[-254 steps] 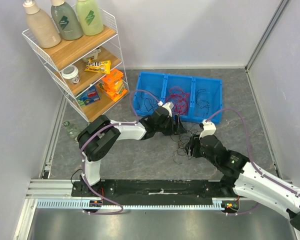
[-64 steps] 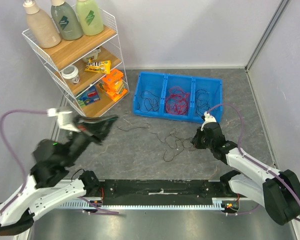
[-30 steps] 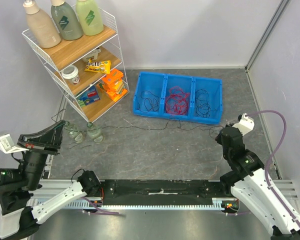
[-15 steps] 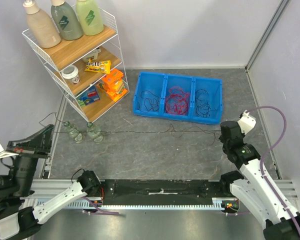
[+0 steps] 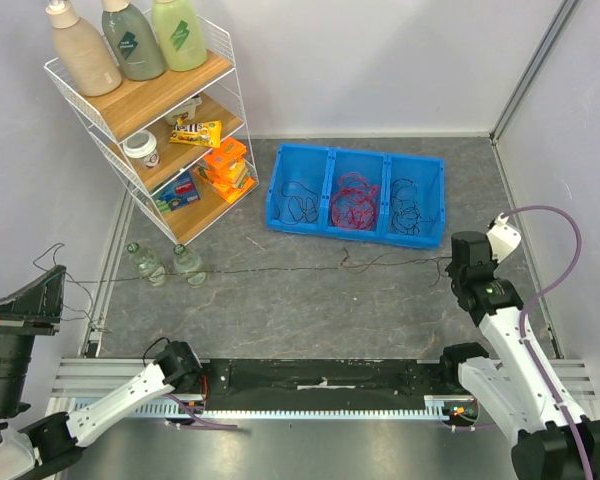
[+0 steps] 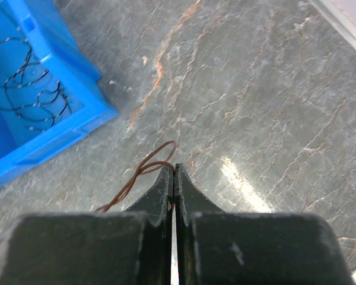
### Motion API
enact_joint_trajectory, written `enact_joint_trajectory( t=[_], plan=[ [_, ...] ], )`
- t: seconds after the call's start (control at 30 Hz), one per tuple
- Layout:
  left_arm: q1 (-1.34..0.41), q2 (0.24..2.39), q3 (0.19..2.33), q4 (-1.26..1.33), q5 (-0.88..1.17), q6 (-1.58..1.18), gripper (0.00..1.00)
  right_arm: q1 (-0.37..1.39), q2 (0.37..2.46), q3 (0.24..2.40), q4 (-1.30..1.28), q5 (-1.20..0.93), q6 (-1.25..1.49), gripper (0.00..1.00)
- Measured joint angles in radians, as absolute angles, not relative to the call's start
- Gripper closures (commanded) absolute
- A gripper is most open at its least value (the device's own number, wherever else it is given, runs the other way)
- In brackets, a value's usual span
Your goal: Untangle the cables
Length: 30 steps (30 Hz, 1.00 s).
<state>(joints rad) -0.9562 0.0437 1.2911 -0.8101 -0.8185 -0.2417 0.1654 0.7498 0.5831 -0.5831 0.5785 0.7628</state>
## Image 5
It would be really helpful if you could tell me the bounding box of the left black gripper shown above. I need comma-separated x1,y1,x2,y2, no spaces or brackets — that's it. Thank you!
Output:
0,264,68,419

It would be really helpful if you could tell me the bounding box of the red wire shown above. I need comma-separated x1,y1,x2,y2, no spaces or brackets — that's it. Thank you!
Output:
328,171,383,232

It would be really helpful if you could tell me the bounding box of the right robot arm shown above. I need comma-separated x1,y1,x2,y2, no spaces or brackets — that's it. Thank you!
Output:
437,228,600,479

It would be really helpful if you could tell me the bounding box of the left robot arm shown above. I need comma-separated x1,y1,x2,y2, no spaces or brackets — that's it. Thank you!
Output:
0,265,202,479

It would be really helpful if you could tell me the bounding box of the blue three-compartment bin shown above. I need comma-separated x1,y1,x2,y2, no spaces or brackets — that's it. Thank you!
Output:
265,144,446,249

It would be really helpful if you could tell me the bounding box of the left glass bottle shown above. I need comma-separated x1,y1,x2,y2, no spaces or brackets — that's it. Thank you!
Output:
126,242,166,287

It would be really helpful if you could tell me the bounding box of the glass bottle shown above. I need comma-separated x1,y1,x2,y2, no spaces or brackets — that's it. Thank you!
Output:
173,244,207,287
126,242,166,287

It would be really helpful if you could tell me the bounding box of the right glass bottle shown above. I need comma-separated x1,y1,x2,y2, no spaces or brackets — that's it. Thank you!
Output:
173,244,207,287

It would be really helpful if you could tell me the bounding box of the blue snack packet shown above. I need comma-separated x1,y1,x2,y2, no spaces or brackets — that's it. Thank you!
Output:
153,170,200,213

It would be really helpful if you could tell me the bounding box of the white paper cup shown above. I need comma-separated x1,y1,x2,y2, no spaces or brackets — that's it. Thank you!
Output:
122,130,160,170

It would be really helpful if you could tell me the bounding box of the orange snack boxes stack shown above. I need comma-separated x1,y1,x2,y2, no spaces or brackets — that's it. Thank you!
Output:
194,137,256,204

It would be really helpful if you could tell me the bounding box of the yellow candy bag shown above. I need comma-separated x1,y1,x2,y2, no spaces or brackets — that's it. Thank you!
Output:
169,117,222,148

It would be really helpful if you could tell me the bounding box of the white tub container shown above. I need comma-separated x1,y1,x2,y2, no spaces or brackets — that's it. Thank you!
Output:
163,95,202,126

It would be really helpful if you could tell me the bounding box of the beige pump bottle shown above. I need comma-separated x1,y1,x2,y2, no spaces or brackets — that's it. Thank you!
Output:
45,1,122,97

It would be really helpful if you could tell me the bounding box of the dark green pump bottle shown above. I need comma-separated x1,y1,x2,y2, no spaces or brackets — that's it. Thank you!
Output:
101,0,167,81

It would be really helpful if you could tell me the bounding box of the aluminium corner profile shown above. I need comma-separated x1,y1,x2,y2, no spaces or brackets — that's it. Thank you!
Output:
489,0,581,146

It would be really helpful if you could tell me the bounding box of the light green pump bottle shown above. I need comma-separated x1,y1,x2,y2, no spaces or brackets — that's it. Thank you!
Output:
151,0,207,72

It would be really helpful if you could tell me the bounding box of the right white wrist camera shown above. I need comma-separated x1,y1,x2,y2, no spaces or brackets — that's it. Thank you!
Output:
486,213,522,263

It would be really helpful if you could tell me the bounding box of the slotted cable duct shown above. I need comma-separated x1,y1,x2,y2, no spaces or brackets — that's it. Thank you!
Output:
74,395,473,422

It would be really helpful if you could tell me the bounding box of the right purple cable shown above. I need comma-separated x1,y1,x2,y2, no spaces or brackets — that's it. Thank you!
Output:
449,204,596,480

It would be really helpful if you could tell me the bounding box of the purple cable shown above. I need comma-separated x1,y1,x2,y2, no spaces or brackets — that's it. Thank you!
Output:
164,394,239,431
449,204,596,480

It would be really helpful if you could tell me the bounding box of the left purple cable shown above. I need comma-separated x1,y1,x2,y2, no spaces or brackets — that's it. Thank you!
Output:
164,394,239,431

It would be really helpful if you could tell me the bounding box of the white wire shelf rack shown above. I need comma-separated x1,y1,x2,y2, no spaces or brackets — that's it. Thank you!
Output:
44,18,252,244

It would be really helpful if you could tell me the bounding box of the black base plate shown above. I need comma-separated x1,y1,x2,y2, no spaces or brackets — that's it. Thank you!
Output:
189,359,469,412

